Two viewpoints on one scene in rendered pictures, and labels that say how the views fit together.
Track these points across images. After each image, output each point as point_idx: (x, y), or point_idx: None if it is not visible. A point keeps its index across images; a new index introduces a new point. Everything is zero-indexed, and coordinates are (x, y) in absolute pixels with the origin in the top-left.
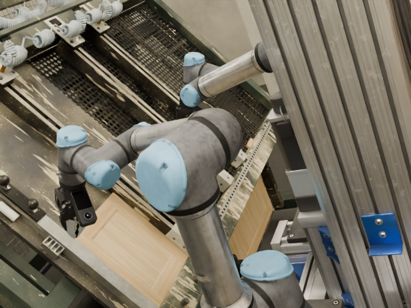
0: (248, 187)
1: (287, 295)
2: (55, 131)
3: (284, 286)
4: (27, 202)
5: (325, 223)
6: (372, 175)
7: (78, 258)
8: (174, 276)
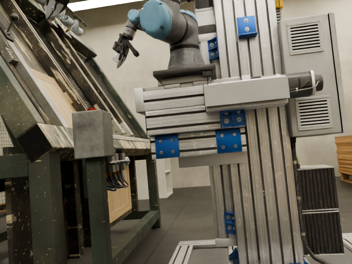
0: (131, 145)
1: (194, 29)
2: (31, 29)
3: (193, 23)
4: (11, 13)
5: (212, 38)
6: None
7: (25, 70)
8: None
